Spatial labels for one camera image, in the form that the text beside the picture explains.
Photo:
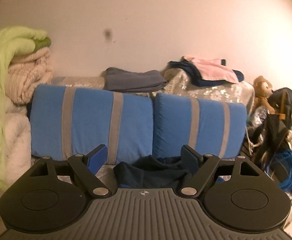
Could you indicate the pink towel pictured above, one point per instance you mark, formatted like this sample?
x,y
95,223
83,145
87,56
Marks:
x,y
214,70

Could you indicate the folded grey cloth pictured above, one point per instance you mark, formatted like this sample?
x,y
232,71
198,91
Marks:
x,y
120,80

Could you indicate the silver floral bedspread roll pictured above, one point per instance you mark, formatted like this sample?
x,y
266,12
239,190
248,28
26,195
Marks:
x,y
178,84

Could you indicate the left blue striped pillow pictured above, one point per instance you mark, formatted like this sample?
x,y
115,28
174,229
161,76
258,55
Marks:
x,y
66,121

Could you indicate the cream folded blanket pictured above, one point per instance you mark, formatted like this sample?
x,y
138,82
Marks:
x,y
26,72

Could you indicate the right blue striped pillow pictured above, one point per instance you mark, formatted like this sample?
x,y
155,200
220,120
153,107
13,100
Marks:
x,y
207,126

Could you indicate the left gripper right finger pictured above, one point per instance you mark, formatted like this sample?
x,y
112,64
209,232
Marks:
x,y
202,169

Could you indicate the white fluffy blanket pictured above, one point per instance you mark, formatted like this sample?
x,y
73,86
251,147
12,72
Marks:
x,y
15,144

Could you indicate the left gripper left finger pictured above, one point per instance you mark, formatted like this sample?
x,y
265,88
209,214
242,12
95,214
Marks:
x,y
85,168

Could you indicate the black bag pile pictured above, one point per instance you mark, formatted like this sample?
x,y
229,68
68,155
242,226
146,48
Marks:
x,y
271,138

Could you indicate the brown teddy bear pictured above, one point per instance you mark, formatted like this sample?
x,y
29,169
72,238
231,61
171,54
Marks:
x,y
263,90

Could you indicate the navy blue fleece jacket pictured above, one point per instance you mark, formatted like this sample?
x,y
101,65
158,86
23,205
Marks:
x,y
152,173

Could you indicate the blue striped pillow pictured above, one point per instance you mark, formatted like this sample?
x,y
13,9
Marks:
x,y
66,121
207,126

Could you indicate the folded navy garment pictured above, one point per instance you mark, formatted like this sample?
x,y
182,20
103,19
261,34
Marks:
x,y
194,74

